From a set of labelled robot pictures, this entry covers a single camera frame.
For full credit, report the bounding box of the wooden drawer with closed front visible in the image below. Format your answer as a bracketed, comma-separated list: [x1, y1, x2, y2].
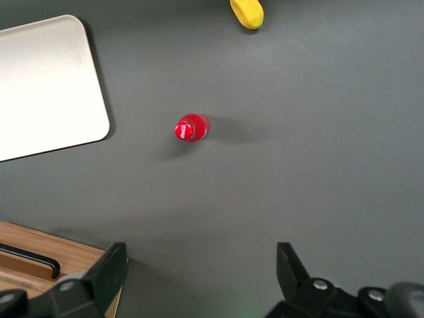
[0, 220, 110, 291]

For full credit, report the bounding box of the beige plastic tray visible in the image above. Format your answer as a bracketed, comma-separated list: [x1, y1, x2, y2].
[0, 14, 111, 163]

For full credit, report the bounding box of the red cola bottle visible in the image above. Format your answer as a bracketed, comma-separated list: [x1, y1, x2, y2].
[174, 113, 211, 143]

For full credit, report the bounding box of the wooden drawer cabinet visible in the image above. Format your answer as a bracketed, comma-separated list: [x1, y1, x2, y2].
[0, 220, 129, 318]

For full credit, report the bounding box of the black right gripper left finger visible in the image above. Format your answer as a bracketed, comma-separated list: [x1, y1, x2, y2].
[0, 242, 129, 318]

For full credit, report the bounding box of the yellow sponge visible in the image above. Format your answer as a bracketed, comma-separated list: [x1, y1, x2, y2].
[229, 0, 265, 30]

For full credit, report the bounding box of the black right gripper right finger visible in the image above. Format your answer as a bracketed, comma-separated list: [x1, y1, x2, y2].
[264, 242, 394, 318]

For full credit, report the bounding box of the black handle of closed drawer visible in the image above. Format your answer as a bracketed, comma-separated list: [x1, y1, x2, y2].
[0, 242, 62, 280]

